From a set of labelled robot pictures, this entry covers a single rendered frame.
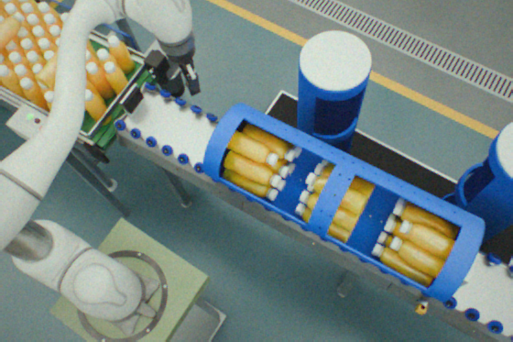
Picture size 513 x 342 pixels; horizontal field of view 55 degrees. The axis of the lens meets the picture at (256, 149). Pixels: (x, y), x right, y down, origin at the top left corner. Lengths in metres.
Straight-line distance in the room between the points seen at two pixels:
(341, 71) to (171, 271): 0.96
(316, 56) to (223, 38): 1.46
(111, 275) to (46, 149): 0.56
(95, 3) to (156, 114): 0.96
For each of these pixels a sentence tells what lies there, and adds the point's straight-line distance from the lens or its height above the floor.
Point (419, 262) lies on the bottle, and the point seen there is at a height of 1.12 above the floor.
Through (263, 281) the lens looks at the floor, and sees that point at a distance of 2.70.
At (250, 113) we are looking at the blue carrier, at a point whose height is 1.21.
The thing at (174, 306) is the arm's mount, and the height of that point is 1.06.
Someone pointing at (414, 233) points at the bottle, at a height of 1.17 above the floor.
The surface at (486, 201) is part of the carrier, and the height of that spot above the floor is 0.79.
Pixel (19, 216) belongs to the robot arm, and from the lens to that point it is 0.97.
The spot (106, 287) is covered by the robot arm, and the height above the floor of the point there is 1.33.
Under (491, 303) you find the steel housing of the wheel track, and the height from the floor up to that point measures 0.93.
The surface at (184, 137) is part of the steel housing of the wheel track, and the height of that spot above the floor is 0.93.
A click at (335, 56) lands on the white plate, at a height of 1.04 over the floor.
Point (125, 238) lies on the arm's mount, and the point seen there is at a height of 1.07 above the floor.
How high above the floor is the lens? 2.66
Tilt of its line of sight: 65 degrees down
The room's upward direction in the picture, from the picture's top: 9 degrees counter-clockwise
